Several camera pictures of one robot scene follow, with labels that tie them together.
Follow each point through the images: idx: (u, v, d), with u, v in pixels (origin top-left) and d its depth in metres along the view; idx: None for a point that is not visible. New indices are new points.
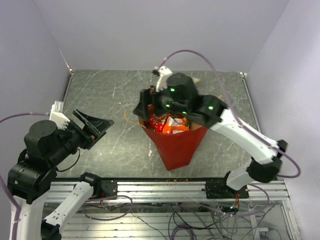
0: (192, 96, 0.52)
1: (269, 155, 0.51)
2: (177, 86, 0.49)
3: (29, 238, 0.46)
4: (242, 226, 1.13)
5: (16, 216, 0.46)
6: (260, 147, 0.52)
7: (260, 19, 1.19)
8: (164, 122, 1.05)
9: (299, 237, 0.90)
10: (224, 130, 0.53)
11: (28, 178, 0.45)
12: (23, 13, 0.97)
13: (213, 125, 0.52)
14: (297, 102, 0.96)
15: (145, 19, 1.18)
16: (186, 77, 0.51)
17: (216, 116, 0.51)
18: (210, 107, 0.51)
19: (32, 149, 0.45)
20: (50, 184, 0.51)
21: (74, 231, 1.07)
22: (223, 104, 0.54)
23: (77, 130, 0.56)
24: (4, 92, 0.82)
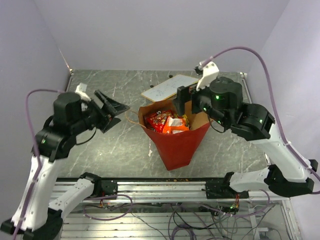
0: (238, 105, 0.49)
1: (305, 176, 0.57)
2: (225, 93, 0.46)
3: (43, 201, 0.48)
4: (242, 226, 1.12)
5: (34, 175, 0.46)
6: (299, 168, 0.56)
7: (260, 19, 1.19)
8: (164, 122, 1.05)
9: (299, 237, 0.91)
10: (270, 148, 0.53)
11: (54, 139, 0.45)
12: (22, 13, 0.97)
13: (259, 139, 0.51)
14: (298, 102, 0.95)
15: (146, 19, 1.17)
16: (234, 84, 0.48)
17: (265, 130, 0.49)
18: (260, 120, 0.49)
19: (58, 112, 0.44)
20: (70, 151, 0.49)
21: (74, 231, 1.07)
22: (271, 117, 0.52)
23: (97, 109, 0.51)
24: (4, 91, 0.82)
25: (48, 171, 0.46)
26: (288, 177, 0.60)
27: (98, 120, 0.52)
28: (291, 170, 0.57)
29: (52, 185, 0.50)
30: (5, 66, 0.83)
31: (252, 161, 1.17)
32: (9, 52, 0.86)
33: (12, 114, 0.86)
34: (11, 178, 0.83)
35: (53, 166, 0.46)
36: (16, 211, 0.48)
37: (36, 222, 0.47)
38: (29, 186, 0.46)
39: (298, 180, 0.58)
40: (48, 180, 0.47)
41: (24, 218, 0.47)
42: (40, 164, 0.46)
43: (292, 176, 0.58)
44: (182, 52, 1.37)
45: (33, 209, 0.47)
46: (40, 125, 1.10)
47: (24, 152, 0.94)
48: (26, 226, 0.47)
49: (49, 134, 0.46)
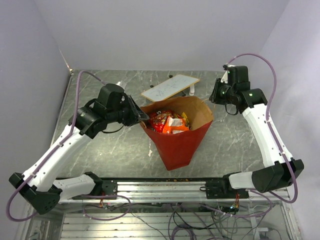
0: (240, 82, 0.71)
1: (275, 159, 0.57)
2: (233, 68, 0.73)
3: (55, 168, 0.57)
4: (242, 226, 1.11)
5: (62, 140, 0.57)
6: (271, 147, 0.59)
7: (260, 19, 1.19)
8: (164, 122, 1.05)
9: (299, 237, 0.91)
10: (252, 122, 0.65)
11: (89, 118, 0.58)
12: (22, 13, 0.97)
13: (244, 111, 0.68)
14: (298, 103, 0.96)
15: (146, 19, 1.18)
16: (244, 67, 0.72)
17: (249, 101, 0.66)
18: (250, 94, 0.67)
19: (103, 98, 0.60)
20: (97, 133, 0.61)
21: (74, 231, 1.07)
22: (263, 100, 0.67)
23: (129, 106, 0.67)
24: (5, 92, 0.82)
25: (74, 141, 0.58)
26: (264, 160, 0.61)
27: (127, 115, 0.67)
28: (265, 149, 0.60)
29: (69, 155, 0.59)
30: (6, 67, 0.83)
31: (252, 161, 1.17)
32: (9, 53, 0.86)
33: (12, 115, 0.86)
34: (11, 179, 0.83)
35: (79, 139, 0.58)
36: (30, 168, 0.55)
37: (42, 183, 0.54)
38: (54, 148, 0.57)
39: (268, 161, 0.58)
40: (69, 150, 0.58)
41: (33, 176, 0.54)
42: (71, 134, 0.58)
43: (266, 157, 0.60)
44: (182, 52, 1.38)
45: (45, 170, 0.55)
46: (40, 126, 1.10)
47: (24, 152, 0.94)
48: (32, 183, 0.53)
49: (88, 113, 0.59)
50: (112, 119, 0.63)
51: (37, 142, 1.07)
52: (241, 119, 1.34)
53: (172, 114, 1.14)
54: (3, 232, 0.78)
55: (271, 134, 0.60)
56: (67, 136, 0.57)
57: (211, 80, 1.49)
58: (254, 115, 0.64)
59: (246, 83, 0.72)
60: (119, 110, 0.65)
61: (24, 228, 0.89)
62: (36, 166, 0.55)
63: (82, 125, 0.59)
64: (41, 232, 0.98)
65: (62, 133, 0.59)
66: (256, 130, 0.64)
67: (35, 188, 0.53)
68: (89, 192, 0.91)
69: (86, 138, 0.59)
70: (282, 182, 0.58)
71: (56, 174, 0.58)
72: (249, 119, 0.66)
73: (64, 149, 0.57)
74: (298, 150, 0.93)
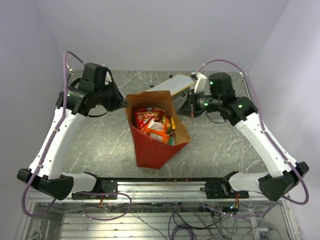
0: (225, 93, 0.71)
1: (282, 169, 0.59)
2: (216, 80, 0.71)
3: (60, 152, 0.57)
4: (242, 226, 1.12)
5: (56, 125, 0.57)
6: (275, 157, 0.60)
7: (260, 19, 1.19)
8: (146, 121, 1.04)
9: (299, 237, 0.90)
10: (249, 132, 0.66)
11: (78, 94, 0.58)
12: (22, 13, 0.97)
13: (238, 123, 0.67)
14: (297, 103, 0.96)
15: (146, 19, 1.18)
16: (226, 77, 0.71)
17: (241, 113, 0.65)
18: (239, 105, 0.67)
19: (88, 74, 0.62)
20: (87, 111, 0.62)
21: (74, 230, 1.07)
22: (253, 107, 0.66)
23: (113, 90, 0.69)
24: (5, 92, 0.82)
25: (70, 122, 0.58)
26: (270, 170, 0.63)
27: (111, 99, 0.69)
28: (269, 159, 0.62)
29: (69, 136, 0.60)
30: (5, 67, 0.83)
31: (252, 161, 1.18)
32: (9, 53, 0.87)
33: (12, 115, 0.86)
34: (11, 179, 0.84)
35: (74, 119, 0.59)
36: (34, 160, 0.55)
37: (52, 170, 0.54)
38: (51, 135, 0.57)
39: (276, 172, 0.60)
40: (67, 132, 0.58)
41: (41, 167, 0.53)
42: (64, 116, 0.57)
43: (271, 167, 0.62)
44: (182, 52, 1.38)
45: (51, 157, 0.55)
46: (40, 126, 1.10)
47: (24, 152, 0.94)
48: (42, 173, 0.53)
49: (74, 90, 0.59)
50: (99, 98, 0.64)
51: (37, 142, 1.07)
52: None
53: (160, 117, 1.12)
54: (4, 232, 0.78)
55: (272, 145, 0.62)
56: (61, 120, 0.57)
57: None
58: (250, 127, 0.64)
59: (231, 92, 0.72)
60: (104, 91, 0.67)
61: (24, 229, 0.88)
62: (39, 157, 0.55)
63: (71, 104, 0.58)
64: (41, 233, 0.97)
65: (54, 119, 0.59)
66: (254, 140, 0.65)
67: (47, 177, 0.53)
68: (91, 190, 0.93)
69: (80, 117, 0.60)
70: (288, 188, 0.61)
71: (63, 158, 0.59)
72: (244, 130, 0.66)
73: (62, 133, 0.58)
74: (298, 150, 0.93)
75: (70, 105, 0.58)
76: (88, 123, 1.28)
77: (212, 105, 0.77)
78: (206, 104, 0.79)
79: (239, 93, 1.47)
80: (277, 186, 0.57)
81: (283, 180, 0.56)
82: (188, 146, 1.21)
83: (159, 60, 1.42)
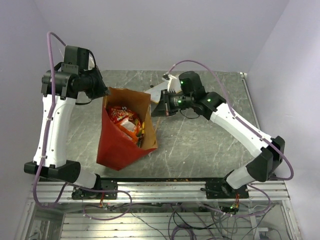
0: (196, 90, 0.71)
1: (260, 146, 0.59)
2: (186, 79, 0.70)
3: (60, 140, 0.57)
4: (242, 225, 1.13)
5: (49, 114, 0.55)
6: (250, 137, 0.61)
7: (260, 19, 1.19)
8: (119, 119, 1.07)
9: (299, 237, 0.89)
10: (221, 121, 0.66)
11: (64, 75, 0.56)
12: (22, 13, 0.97)
13: (211, 116, 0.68)
14: (297, 103, 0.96)
15: (146, 19, 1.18)
16: (194, 74, 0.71)
17: (211, 106, 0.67)
18: (208, 100, 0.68)
19: (71, 57, 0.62)
20: (75, 94, 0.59)
21: (74, 230, 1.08)
22: (222, 99, 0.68)
23: (97, 77, 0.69)
24: (4, 92, 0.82)
25: (61, 109, 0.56)
26: (250, 151, 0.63)
27: (95, 86, 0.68)
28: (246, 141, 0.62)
29: (65, 123, 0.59)
30: (5, 67, 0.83)
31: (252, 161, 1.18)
32: (9, 52, 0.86)
33: (11, 115, 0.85)
34: (11, 179, 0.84)
35: (65, 104, 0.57)
36: (37, 152, 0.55)
37: (57, 159, 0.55)
38: (46, 125, 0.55)
39: (255, 151, 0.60)
40: (61, 119, 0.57)
41: (45, 157, 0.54)
42: (54, 104, 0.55)
43: (251, 148, 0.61)
44: (182, 52, 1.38)
45: (52, 147, 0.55)
46: (40, 126, 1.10)
47: (24, 152, 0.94)
48: (48, 163, 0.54)
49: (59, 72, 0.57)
50: (84, 82, 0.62)
51: (37, 142, 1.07)
52: None
53: (133, 117, 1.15)
54: (4, 232, 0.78)
55: (245, 126, 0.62)
56: (52, 108, 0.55)
57: (211, 80, 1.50)
58: (221, 115, 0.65)
59: (201, 88, 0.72)
60: (88, 77, 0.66)
61: (24, 229, 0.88)
62: (40, 148, 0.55)
63: (58, 87, 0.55)
64: (41, 233, 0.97)
65: (45, 108, 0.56)
66: (228, 128, 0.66)
67: (54, 166, 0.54)
68: (93, 187, 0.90)
69: (70, 101, 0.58)
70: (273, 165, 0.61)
71: (64, 145, 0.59)
72: (217, 120, 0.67)
73: (56, 121, 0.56)
74: (298, 150, 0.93)
75: (57, 89, 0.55)
76: (88, 123, 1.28)
77: (185, 103, 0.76)
78: (180, 102, 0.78)
79: (239, 93, 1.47)
80: (259, 163, 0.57)
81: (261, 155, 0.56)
82: (188, 146, 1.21)
83: (159, 60, 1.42)
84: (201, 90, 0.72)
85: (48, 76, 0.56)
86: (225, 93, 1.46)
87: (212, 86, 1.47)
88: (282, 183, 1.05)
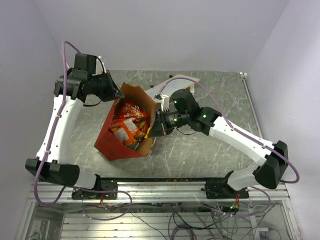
0: (191, 107, 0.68)
1: (263, 154, 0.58)
2: (179, 98, 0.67)
3: (65, 138, 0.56)
4: (242, 225, 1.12)
5: (58, 111, 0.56)
6: (252, 146, 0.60)
7: (260, 19, 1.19)
8: (126, 116, 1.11)
9: (299, 237, 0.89)
10: (220, 134, 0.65)
11: (75, 80, 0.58)
12: (22, 13, 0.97)
13: (210, 131, 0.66)
14: (297, 103, 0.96)
15: (145, 19, 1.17)
16: (187, 92, 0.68)
17: (208, 121, 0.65)
18: (203, 115, 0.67)
19: (80, 63, 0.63)
20: (85, 97, 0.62)
21: (74, 230, 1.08)
22: (217, 112, 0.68)
23: (106, 81, 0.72)
24: (4, 92, 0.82)
25: (71, 107, 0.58)
26: (255, 160, 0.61)
27: (105, 90, 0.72)
28: (248, 150, 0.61)
29: (72, 123, 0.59)
30: (4, 67, 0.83)
31: (252, 161, 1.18)
32: (8, 52, 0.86)
33: (11, 115, 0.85)
34: (12, 180, 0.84)
35: (75, 104, 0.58)
36: (41, 148, 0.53)
37: (60, 155, 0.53)
38: (54, 121, 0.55)
39: (259, 159, 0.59)
40: (69, 117, 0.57)
41: (48, 153, 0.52)
42: (65, 102, 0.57)
43: (255, 157, 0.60)
44: (182, 52, 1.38)
45: (57, 143, 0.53)
46: (40, 126, 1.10)
47: (24, 153, 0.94)
48: (51, 159, 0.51)
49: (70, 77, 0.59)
50: (93, 85, 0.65)
51: (37, 142, 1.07)
52: (241, 119, 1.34)
53: (143, 119, 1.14)
54: (4, 232, 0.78)
55: (245, 136, 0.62)
56: (62, 105, 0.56)
57: (211, 80, 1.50)
58: (219, 129, 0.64)
59: (195, 105, 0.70)
60: (98, 81, 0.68)
61: (24, 229, 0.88)
62: (45, 144, 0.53)
63: (69, 91, 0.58)
64: (41, 233, 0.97)
65: (55, 107, 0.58)
66: (228, 140, 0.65)
67: (57, 162, 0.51)
68: (93, 187, 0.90)
69: (79, 102, 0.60)
70: (280, 172, 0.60)
71: (68, 145, 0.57)
72: (216, 134, 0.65)
73: (64, 118, 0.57)
74: (298, 150, 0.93)
75: (68, 92, 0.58)
76: (88, 123, 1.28)
77: (181, 121, 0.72)
78: (175, 120, 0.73)
79: (239, 93, 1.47)
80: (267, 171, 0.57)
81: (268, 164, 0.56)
82: (188, 146, 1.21)
83: (159, 60, 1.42)
84: (197, 107, 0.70)
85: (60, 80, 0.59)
86: (225, 93, 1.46)
87: (212, 86, 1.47)
88: (282, 183, 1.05)
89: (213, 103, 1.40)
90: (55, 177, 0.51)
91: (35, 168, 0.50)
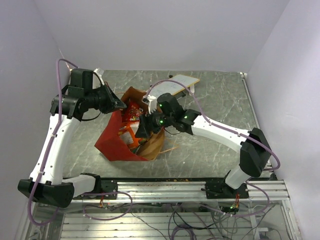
0: (175, 110, 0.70)
1: (239, 142, 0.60)
2: (163, 102, 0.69)
3: (60, 158, 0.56)
4: (242, 225, 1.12)
5: (54, 131, 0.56)
6: (228, 136, 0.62)
7: (260, 19, 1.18)
8: (132, 120, 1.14)
9: (299, 237, 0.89)
10: (199, 131, 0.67)
11: (71, 100, 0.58)
12: (21, 14, 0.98)
13: (193, 130, 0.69)
14: (298, 103, 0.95)
15: (145, 19, 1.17)
16: (171, 96, 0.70)
17: (189, 121, 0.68)
18: (185, 117, 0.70)
19: (76, 79, 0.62)
20: (82, 115, 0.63)
21: (74, 231, 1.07)
22: (197, 112, 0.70)
23: (105, 93, 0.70)
24: (4, 93, 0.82)
25: (66, 126, 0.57)
26: (237, 150, 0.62)
27: (104, 102, 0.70)
28: (226, 141, 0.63)
29: (68, 142, 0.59)
30: (4, 67, 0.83)
31: None
32: (8, 53, 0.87)
33: (11, 115, 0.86)
34: (12, 180, 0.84)
35: (71, 123, 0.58)
36: (35, 169, 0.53)
37: (54, 175, 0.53)
38: (49, 141, 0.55)
39: (237, 148, 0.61)
40: (64, 137, 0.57)
41: (42, 173, 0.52)
42: (60, 121, 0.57)
43: (233, 147, 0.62)
44: (182, 52, 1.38)
45: (52, 163, 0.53)
46: (40, 126, 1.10)
47: (25, 153, 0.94)
48: (45, 180, 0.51)
49: (66, 97, 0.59)
50: (91, 101, 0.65)
51: (37, 143, 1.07)
52: (241, 119, 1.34)
53: None
54: (4, 232, 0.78)
55: (221, 128, 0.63)
56: (57, 125, 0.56)
57: (211, 80, 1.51)
58: (199, 126, 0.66)
59: (179, 108, 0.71)
60: (96, 95, 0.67)
61: (24, 229, 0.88)
62: (39, 164, 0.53)
63: (66, 110, 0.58)
64: (41, 232, 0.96)
65: (50, 126, 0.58)
66: (209, 135, 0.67)
67: (50, 182, 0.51)
68: (93, 188, 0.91)
69: (76, 121, 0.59)
70: (262, 157, 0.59)
71: (63, 164, 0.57)
72: (196, 131, 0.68)
73: (59, 138, 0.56)
74: (298, 150, 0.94)
75: (65, 111, 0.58)
76: (88, 124, 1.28)
77: (167, 121, 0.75)
78: (161, 121, 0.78)
79: (239, 93, 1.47)
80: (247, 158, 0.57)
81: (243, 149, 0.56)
82: (188, 146, 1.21)
83: (159, 60, 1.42)
84: (181, 109, 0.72)
85: (56, 98, 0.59)
86: (225, 93, 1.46)
87: (212, 86, 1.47)
88: (282, 183, 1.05)
89: (213, 103, 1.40)
90: (48, 198, 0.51)
91: (28, 190, 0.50)
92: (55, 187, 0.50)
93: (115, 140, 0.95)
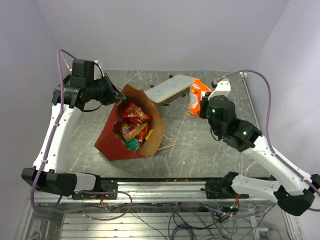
0: (230, 120, 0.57)
1: (301, 188, 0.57)
2: (219, 109, 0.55)
3: (63, 147, 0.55)
4: (242, 226, 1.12)
5: (56, 120, 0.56)
6: (292, 178, 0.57)
7: (260, 18, 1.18)
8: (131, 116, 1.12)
9: (299, 237, 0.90)
10: (256, 156, 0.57)
11: (73, 89, 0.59)
12: (22, 14, 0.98)
13: (246, 150, 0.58)
14: (298, 103, 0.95)
15: (145, 19, 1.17)
16: (229, 102, 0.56)
17: (248, 141, 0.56)
18: (244, 132, 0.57)
19: (78, 70, 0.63)
20: (84, 105, 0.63)
21: (74, 231, 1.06)
22: (257, 130, 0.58)
23: (105, 84, 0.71)
24: (4, 93, 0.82)
25: (69, 116, 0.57)
26: (287, 187, 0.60)
27: (105, 94, 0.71)
28: (285, 180, 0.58)
29: (70, 131, 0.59)
30: (4, 68, 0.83)
31: (252, 161, 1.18)
32: (8, 53, 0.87)
33: (11, 115, 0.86)
34: (12, 180, 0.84)
35: (73, 112, 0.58)
36: (38, 157, 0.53)
37: (57, 164, 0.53)
38: (52, 130, 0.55)
39: (293, 189, 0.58)
40: (67, 126, 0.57)
41: (45, 162, 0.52)
42: (63, 111, 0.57)
43: (288, 185, 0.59)
44: (182, 52, 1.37)
45: (54, 152, 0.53)
46: (39, 125, 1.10)
47: (25, 153, 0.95)
48: (48, 168, 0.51)
49: (68, 87, 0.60)
50: (92, 92, 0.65)
51: (37, 142, 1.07)
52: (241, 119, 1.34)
53: (146, 120, 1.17)
54: (5, 232, 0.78)
55: (285, 165, 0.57)
56: (60, 114, 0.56)
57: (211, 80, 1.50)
58: (261, 153, 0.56)
59: (234, 115, 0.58)
60: (97, 86, 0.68)
61: (24, 229, 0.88)
62: (42, 153, 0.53)
63: (67, 100, 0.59)
64: (40, 232, 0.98)
65: (52, 115, 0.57)
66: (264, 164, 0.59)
67: (54, 171, 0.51)
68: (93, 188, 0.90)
69: (77, 111, 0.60)
70: None
71: (65, 153, 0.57)
72: (251, 154, 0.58)
73: (62, 127, 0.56)
74: (298, 150, 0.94)
75: (67, 101, 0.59)
76: (88, 123, 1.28)
77: (216, 127, 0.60)
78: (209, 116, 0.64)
79: (239, 93, 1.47)
80: (300, 203, 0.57)
81: (305, 198, 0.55)
82: (188, 146, 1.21)
83: (159, 59, 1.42)
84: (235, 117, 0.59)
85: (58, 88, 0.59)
86: None
87: None
88: None
89: None
90: (51, 186, 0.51)
91: (31, 178, 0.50)
92: (58, 176, 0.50)
93: (111, 139, 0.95)
